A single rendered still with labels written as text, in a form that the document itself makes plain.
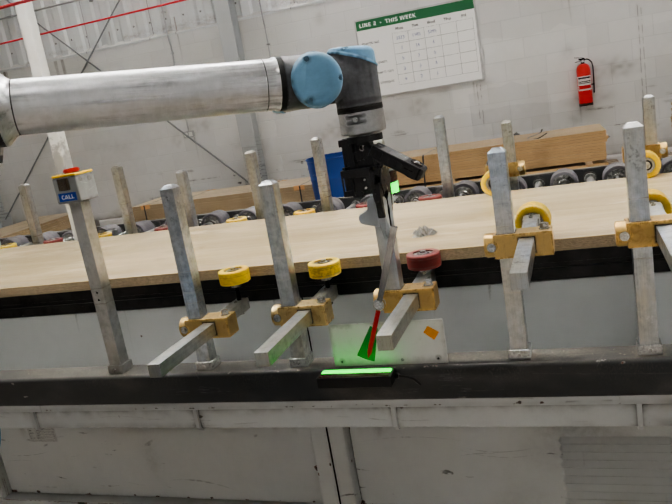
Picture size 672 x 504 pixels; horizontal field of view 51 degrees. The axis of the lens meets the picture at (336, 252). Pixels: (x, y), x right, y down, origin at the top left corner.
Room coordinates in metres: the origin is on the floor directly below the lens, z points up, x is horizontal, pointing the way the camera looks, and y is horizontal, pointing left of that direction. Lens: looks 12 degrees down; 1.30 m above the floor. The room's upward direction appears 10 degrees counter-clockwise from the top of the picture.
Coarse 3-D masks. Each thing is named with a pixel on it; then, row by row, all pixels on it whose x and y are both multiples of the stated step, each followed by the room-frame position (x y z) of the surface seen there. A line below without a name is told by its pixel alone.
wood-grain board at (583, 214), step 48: (528, 192) 2.17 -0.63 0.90; (576, 192) 2.03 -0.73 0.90; (624, 192) 1.91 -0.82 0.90; (144, 240) 2.54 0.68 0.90; (192, 240) 2.35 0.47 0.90; (240, 240) 2.20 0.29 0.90; (336, 240) 1.94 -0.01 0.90; (432, 240) 1.73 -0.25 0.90; (480, 240) 1.64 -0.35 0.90; (576, 240) 1.51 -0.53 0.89; (0, 288) 2.09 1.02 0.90; (48, 288) 2.02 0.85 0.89
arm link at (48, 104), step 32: (224, 64) 1.18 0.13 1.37; (256, 64) 1.19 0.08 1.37; (288, 64) 1.19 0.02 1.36; (320, 64) 1.18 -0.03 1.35; (0, 96) 1.07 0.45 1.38; (32, 96) 1.09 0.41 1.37; (64, 96) 1.10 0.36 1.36; (96, 96) 1.11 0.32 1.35; (128, 96) 1.12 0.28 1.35; (160, 96) 1.13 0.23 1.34; (192, 96) 1.15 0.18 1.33; (224, 96) 1.16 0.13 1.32; (256, 96) 1.17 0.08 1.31; (288, 96) 1.18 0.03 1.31; (320, 96) 1.18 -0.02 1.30; (0, 128) 1.07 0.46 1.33; (32, 128) 1.10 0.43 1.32; (64, 128) 1.12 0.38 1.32
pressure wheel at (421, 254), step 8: (432, 248) 1.62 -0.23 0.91; (408, 256) 1.58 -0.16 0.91; (416, 256) 1.57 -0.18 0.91; (424, 256) 1.56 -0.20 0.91; (432, 256) 1.56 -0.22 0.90; (440, 256) 1.58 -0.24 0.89; (408, 264) 1.58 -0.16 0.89; (416, 264) 1.56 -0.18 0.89; (424, 264) 1.55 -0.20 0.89; (432, 264) 1.56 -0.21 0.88; (440, 264) 1.57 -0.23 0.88
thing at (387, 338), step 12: (420, 276) 1.56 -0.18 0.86; (432, 276) 1.58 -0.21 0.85; (408, 300) 1.39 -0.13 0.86; (396, 312) 1.33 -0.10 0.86; (408, 312) 1.34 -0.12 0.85; (384, 324) 1.27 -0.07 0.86; (396, 324) 1.26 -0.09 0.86; (408, 324) 1.32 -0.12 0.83; (384, 336) 1.21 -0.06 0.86; (396, 336) 1.23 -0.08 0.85; (384, 348) 1.21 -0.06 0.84
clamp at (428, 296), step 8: (376, 288) 1.49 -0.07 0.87; (408, 288) 1.44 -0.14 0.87; (416, 288) 1.43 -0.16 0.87; (424, 288) 1.42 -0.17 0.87; (432, 288) 1.42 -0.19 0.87; (376, 296) 1.46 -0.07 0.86; (384, 296) 1.45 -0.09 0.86; (392, 296) 1.45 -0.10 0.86; (400, 296) 1.44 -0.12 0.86; (424, 296) 1.42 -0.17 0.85; (432, 296) 1.42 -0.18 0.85; (392, 304) 1.45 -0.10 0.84; (424, 304) 1.42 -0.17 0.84; (432, 304) 1.42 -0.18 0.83; (384, 312) 1.46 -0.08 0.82
